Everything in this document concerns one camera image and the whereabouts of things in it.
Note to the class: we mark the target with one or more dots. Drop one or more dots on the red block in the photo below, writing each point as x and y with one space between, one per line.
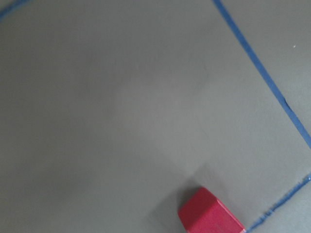
205 213

